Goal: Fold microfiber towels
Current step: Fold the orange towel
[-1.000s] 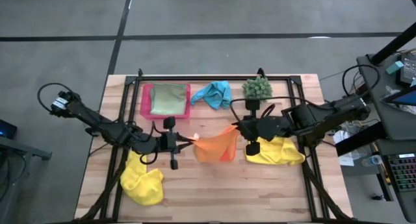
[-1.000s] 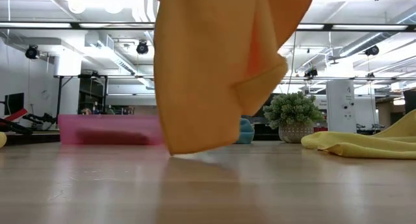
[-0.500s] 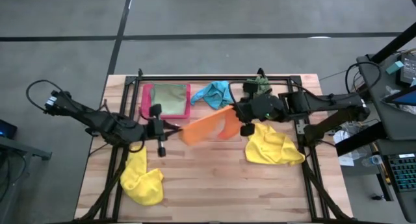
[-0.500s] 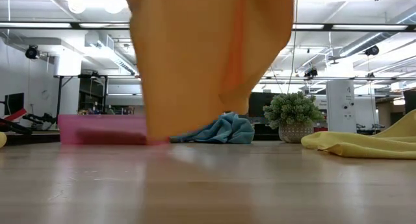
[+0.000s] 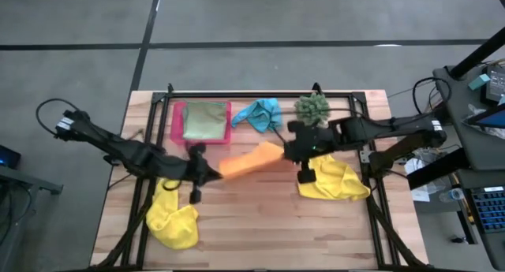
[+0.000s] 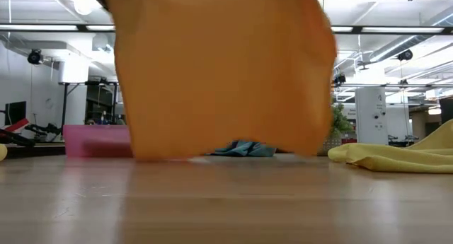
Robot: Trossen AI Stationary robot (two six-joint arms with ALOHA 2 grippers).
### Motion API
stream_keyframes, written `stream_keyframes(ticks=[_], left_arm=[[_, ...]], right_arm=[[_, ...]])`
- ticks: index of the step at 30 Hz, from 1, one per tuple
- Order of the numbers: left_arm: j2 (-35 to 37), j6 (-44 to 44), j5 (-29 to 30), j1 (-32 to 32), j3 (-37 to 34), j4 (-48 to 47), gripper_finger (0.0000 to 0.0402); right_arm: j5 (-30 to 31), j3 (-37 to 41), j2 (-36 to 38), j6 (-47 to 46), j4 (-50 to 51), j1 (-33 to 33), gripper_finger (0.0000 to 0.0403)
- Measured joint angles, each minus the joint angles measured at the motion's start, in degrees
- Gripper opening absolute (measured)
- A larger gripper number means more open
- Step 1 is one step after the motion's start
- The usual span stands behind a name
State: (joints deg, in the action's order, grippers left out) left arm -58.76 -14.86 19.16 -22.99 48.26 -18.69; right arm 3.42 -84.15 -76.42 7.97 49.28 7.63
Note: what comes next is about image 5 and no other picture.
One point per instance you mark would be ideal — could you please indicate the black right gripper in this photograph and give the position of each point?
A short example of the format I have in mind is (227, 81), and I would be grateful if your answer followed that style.
(311, 144)

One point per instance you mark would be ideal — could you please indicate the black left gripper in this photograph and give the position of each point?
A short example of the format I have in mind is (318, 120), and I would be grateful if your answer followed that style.
(195, 169)

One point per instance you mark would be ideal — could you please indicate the orange microfiber towel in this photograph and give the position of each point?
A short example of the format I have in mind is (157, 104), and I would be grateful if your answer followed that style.
(248, 161)

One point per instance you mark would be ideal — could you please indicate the pale green microfiber towel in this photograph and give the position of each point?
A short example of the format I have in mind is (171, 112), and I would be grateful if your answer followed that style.
(205, 120)

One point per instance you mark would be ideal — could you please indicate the yellow microfiber towel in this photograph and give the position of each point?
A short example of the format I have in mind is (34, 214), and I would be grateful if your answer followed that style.
(171, 224)
(339, 181)

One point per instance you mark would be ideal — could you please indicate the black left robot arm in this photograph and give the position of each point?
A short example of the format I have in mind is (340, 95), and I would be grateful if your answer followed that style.
(118, 147)

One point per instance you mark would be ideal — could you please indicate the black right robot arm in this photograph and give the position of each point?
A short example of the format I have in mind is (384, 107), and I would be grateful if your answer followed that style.
(378, 130)

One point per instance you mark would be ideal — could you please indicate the blue microfiber towel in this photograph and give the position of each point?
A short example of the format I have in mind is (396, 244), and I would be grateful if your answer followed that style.
(258, 114)

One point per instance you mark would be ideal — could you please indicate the green artificial plant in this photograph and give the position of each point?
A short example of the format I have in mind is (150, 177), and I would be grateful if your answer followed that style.
(311, 108)

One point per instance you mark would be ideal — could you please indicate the pink plastic bin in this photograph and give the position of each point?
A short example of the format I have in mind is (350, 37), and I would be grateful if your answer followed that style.
(176, 122)

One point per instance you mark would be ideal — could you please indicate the black table clamp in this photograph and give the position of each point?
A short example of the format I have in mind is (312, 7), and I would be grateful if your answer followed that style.
(316, 86)
(170, 88)

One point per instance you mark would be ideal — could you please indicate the white paper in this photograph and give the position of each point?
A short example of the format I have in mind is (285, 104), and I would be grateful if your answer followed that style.
(418, 193)

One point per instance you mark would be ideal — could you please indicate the black support beam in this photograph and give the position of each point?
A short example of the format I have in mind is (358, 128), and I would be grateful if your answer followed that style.
(438, 169)

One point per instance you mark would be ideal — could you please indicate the clear plastic bottle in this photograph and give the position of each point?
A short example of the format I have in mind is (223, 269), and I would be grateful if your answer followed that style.
(453, 195)

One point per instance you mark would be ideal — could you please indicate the dark grey side desk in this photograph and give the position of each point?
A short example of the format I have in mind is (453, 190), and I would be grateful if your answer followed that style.
(457, 118)

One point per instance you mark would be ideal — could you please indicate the grey metal desk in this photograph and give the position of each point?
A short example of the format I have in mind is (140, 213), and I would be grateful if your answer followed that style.
(23, 181)

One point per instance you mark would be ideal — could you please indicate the small black floor object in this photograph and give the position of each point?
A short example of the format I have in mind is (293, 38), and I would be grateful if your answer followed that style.
(458, 239)

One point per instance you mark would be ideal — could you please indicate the black device with blue light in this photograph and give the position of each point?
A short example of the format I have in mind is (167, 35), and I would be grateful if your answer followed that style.
(8, 157)

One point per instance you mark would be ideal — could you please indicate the teal block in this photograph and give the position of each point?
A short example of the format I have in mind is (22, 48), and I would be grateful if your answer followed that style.
(479, 82)

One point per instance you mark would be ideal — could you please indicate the tablet with blue screen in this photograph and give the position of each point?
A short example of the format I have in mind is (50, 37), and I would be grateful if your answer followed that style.
(489, 118)

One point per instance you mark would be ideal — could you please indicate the backlit keyboard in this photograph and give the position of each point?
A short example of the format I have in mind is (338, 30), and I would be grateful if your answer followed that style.
(489, 209)

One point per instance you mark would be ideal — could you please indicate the black pole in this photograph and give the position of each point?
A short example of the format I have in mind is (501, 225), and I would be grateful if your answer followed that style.
(477, 53)

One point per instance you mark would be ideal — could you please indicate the black electronic device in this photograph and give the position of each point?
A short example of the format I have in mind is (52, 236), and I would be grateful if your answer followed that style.
(496, 84)

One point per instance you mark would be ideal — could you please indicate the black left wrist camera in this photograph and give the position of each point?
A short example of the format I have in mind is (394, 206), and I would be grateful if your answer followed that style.
(195, 195)

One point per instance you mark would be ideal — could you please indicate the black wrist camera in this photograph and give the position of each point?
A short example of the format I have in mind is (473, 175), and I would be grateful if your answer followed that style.
(195, 195)
(307, 176)

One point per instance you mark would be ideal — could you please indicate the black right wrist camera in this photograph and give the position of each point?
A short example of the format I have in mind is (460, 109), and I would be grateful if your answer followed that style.
(307, 176)

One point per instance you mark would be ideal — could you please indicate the black aluminium table frame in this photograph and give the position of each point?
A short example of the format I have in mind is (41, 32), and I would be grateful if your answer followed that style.
(256, 94)

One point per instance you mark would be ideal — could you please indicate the grey metal mount plate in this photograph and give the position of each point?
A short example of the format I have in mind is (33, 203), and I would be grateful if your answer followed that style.
(365, 157)

